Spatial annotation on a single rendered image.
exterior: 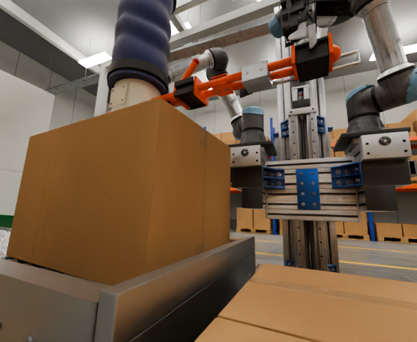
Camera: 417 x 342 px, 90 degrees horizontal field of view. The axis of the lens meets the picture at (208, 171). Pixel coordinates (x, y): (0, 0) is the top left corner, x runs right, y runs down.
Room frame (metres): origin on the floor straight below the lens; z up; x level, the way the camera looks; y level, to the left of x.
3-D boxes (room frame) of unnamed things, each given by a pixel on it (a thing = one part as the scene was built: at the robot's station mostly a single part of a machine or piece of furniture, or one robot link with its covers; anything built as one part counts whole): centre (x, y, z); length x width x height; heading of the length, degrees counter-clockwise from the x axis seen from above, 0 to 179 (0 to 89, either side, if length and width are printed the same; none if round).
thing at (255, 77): (0.51, -0.13, 1.07); 0.07 x 0.07 x 0.04; 61
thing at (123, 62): (0.74, 0.28, 1.19); 0.23 x 0.23 x 0.04
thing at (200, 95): (0.62, 0.06, 1.08); 0.10 x 0.08 x 0.06; 151
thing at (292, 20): (0.46, -0.23, 1.22); 0.09 x 0.08 x 0.12; 61
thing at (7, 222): (1.48, 1.23, 0.60); 1.60 x 0.11 x 0.09; 65
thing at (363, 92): (0.87, -0.69, 1.20); 0.13 x 0.12 x 0.14; 30
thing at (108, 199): (0.74, 0.28, 0.75); 0.60 x 0.40 x 0.40; 61
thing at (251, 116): (1.07, -0.23, 1.20); 0.13 x 0.12 x 0.14; 9
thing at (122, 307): (0.58, -0.04, 0.58); 0.70 x 0.03 x 0.06; 155
